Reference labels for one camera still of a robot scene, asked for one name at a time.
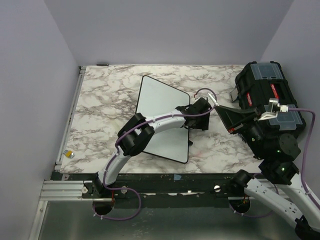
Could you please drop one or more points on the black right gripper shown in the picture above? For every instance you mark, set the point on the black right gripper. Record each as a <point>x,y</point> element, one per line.
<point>232,117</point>

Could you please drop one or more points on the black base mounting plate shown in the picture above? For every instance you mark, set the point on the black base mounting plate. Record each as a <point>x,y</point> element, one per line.
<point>158,190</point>

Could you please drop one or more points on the green white marker pen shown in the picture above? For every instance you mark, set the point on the green white marker pen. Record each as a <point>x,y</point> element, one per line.
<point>213,99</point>

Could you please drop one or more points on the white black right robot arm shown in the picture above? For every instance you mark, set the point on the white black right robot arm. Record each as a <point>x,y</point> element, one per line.
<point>302,210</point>

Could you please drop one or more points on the front aluminium rail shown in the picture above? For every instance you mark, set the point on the front aluminium rail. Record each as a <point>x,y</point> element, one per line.
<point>62,191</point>

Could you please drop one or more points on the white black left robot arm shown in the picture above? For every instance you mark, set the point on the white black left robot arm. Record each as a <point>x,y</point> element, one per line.
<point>136,134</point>

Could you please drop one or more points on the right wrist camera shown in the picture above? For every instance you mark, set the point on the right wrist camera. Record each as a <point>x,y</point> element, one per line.
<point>273,109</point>

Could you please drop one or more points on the black framed whiteboard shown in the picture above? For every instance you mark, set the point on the black framed whiteboard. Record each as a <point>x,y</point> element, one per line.
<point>158,102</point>

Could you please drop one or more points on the aluminium rail left edge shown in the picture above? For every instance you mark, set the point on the aluminium rail left edge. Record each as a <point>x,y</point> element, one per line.
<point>67,129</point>

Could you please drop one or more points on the yellow small object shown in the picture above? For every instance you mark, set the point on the yellow small object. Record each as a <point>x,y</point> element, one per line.
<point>69,154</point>

